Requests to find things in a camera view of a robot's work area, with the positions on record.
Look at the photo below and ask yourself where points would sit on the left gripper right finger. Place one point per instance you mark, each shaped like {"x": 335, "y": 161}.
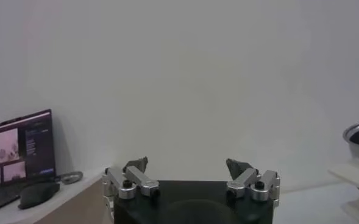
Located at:
{"x": 243, "y": 179}

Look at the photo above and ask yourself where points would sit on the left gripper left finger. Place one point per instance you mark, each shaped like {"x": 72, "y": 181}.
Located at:
{"x": 139, "y": 178}

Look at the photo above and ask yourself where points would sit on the black laptop beside mouse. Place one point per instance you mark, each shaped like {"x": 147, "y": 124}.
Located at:
{"x": 39, "y": 149}

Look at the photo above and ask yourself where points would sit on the white side desk with mouse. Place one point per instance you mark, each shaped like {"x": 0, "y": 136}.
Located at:
{"x": 75, "y": 204}

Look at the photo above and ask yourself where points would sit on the black computer mouse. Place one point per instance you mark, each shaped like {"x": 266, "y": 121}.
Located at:
{"x": 38, "y": 194}

